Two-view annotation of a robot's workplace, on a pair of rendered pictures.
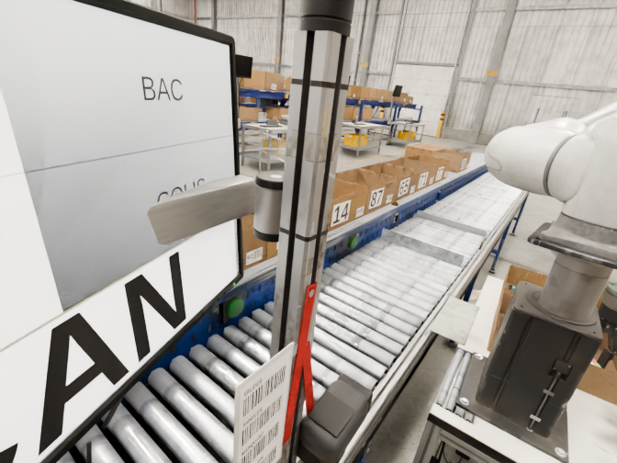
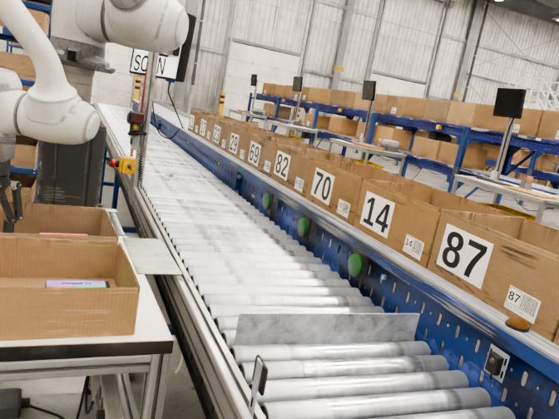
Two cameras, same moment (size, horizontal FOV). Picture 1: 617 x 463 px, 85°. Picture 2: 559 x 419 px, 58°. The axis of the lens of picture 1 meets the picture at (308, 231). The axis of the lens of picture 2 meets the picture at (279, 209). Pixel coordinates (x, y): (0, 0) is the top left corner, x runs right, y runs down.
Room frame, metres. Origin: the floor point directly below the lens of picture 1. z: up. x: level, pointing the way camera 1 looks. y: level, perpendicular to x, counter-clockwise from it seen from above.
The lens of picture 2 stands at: (2.12, -1.61, 1.24)
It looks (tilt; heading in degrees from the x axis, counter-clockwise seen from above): 12 degrees down; 121
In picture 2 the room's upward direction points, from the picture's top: 10 degrees clockwise
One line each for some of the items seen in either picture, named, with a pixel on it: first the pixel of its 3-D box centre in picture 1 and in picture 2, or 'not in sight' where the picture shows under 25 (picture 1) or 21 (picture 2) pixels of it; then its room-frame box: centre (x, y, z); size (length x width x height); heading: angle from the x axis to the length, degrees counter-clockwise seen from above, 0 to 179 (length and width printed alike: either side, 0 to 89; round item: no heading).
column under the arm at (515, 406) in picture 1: (532, 355); (69, 170); (0.73, -0.63, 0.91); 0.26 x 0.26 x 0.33; 58
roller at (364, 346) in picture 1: (330, 328); (225, 232); (0.98, -0.12, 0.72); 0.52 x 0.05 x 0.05; 55
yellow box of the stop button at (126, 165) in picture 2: not in sight; (126, 165); (0.33, -0.07, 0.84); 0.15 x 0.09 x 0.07; 145
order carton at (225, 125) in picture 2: not in sight; (240, 138); (0.10, 1.05, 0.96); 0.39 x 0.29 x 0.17; 145
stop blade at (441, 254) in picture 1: (419, 248); (333, 332); (1.70, -0.62, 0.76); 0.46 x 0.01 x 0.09; 55
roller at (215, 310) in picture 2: (406, 264); (300, 315); (1.57, -0.52, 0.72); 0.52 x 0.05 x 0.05; 55
